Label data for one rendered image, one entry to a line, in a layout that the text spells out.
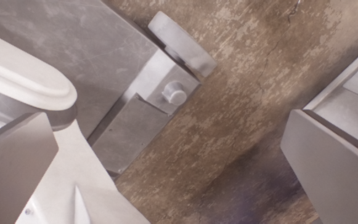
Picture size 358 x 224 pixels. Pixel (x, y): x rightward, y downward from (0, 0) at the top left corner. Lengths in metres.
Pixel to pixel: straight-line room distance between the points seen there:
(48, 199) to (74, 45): 0.29
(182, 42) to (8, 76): 0.30
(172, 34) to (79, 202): 0.35
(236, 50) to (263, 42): 0.11
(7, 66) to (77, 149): 0.14
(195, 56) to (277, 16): 0.43
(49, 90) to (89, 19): 0.17
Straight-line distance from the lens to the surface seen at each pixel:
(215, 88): 0.78
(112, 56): 0.46
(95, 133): 0.54
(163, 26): 0.48
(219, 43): 0.72
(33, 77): 0.34
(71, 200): 0.28
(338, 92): 1.19
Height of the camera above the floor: 0.60
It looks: 52 degrees down
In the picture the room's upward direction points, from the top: 151 degrees clockwise
